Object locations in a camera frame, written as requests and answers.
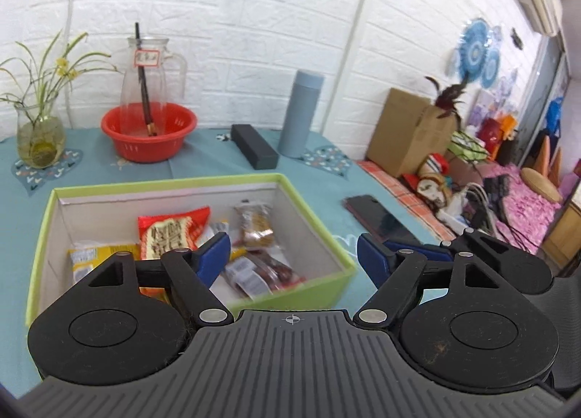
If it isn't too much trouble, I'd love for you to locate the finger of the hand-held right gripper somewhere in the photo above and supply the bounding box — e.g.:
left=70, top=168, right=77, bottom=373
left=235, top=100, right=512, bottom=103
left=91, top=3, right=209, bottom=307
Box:
left=385, top=228, right=512, bottom=261

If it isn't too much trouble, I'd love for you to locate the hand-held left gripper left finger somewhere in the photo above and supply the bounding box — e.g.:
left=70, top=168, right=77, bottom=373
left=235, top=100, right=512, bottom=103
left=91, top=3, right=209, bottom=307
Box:
left=82, top=232, right=235, bottom=326

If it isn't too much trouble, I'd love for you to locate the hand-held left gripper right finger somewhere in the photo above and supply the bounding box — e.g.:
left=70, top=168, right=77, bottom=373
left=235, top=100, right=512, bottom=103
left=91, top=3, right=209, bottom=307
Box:
left=353, top=233, right=499, bottom=329

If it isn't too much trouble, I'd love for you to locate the red orange snack packet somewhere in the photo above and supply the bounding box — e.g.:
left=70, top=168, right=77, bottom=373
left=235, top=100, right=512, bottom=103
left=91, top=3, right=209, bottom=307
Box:
left=137, top=206, right=212, bottom=298

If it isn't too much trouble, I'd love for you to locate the brown clear snack packet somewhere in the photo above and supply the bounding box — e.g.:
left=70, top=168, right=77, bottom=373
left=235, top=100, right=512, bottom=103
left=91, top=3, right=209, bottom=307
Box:
left=233, top=202, right=276, bottom=249

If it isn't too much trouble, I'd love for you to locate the dark red clear snack packet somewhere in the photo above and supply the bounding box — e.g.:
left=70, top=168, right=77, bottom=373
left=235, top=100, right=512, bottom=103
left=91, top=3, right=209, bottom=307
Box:
left=224, top=249, right=306, bottom=300

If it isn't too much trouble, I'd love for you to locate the light green cardboard box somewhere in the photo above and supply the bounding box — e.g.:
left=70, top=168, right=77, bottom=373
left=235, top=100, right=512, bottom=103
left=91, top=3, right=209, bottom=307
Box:
left=26, top=173, right=358, bottom=329

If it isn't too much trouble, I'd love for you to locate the yellow snack packet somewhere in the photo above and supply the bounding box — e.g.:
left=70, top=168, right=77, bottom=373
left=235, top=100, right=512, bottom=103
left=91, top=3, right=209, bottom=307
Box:
left=68, top=243, right=141, bottom=286

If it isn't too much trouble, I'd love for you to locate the smartphone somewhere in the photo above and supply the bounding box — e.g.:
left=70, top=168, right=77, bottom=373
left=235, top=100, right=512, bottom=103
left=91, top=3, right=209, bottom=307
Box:
left=343, top=194, right=421, bottom=247

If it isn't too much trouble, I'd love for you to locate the white power strip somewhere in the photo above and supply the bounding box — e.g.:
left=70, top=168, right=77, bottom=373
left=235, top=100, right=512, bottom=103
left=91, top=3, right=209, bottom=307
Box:
left=435, top=208, right=474, bottom=234

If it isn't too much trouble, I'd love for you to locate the checked tablecloth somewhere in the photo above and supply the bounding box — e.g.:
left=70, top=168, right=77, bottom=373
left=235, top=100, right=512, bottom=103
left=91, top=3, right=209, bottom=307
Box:
left=356, top=159, right=460, bottom=243

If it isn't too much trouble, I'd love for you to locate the pink floral blanket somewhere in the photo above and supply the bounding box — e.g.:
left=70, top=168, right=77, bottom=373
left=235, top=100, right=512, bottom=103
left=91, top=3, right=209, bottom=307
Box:
left=480, top=163, right=573, bottom=256

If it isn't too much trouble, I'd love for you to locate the red white doll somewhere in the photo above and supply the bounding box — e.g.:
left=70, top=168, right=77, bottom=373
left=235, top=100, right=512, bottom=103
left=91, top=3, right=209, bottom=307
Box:
left=401, top=152, right=455, bottom=211

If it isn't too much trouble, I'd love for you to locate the tan round cushion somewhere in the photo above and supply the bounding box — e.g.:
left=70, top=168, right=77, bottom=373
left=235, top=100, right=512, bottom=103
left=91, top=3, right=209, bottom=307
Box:
left=519, top=168, right=564, bottom=204

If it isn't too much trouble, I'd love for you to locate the brown cardboard box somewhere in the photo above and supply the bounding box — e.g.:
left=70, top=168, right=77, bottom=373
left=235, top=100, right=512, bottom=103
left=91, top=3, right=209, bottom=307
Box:
left=366, top=87, right=458, bottom=179

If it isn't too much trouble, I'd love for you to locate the small black box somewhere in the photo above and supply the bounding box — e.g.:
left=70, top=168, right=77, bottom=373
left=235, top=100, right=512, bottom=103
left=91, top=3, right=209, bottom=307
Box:
left=230, top=123, right=279, bottom=171

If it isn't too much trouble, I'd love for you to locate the red plastic basin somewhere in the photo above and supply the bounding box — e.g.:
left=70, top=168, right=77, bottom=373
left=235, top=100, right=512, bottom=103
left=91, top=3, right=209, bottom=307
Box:
left=100, top=102, right=199, bottom=163

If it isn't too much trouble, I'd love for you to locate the dark red plant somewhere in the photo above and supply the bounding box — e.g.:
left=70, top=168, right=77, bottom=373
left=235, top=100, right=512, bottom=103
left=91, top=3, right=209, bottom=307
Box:
left=425, top=75, right=471, bottom=120

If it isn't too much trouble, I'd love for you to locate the grey blue thermos bottle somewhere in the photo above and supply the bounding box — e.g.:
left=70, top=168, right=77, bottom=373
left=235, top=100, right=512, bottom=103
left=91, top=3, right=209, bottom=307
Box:
left=277, top=69, right=326, bottom=159

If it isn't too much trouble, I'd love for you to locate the black stick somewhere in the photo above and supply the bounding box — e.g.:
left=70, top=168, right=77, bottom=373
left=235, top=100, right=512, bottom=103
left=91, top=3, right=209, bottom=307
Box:
left=134, top=21, right=158, bottom=138

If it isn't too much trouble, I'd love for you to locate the glass pitcher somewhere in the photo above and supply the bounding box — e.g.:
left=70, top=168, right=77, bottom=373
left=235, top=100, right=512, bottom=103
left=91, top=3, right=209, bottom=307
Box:
left=120, top=36, right=188, bottom=138

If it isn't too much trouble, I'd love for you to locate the small blue paper fan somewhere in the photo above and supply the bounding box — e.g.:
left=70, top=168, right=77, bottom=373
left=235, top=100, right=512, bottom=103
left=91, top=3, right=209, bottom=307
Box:
left=482, top=51, right=501, bottom=89

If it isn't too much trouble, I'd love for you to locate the large blue paper fan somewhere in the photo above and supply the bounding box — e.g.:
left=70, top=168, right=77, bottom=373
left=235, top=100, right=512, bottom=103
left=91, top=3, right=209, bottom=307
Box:
left=456, top=19, right=492, bottom=79

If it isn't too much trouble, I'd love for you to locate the plant in glass vase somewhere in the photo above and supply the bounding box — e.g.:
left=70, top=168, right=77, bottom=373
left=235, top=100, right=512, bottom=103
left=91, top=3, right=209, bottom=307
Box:
left=0, top=30, right=119, bottom=170

